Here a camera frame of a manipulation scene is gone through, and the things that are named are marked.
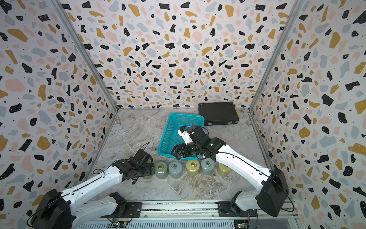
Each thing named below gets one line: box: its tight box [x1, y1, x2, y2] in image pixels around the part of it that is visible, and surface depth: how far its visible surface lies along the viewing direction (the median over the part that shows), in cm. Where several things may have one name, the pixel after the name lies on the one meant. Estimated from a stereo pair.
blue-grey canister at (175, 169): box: [168, 160, 183, 180], surface depth 82 cm
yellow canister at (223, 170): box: [217, 163, 232, 177], surface depth 83 cm
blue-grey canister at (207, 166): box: [200, 157, 215, 176], surface depth 83 cm
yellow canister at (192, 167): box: [185, 159, 200, 177], surface depth 83 cm
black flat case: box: [198, 101, 240, 126], surface depth 122 cm
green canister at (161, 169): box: [154, 161, 169, 180], surface depth 81 cm
